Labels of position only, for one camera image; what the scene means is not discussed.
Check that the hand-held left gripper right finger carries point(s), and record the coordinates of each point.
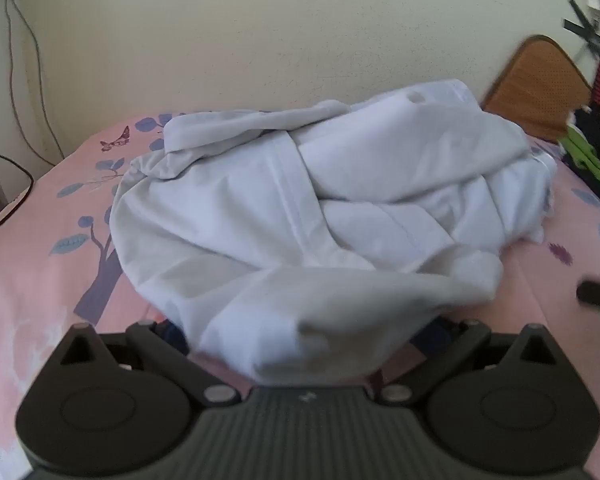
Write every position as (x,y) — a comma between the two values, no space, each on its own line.
(430,367)

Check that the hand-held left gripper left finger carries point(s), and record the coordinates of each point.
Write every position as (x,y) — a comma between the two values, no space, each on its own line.
(180,367)

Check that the white cloth garment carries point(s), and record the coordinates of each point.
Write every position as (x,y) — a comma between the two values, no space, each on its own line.
(305,225)

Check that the green cloth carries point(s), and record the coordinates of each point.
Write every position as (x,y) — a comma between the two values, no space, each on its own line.
(582,152)

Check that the black bag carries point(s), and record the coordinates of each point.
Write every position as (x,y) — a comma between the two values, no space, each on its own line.
(597,125)

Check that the pink floral bedsheet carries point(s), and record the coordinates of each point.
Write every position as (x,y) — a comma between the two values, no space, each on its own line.
(35,260)

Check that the brown wooden headboard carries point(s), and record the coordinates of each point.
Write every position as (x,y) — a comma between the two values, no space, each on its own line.
(535,90)

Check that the black stand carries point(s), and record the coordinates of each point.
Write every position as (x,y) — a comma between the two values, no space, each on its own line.
(587,27)

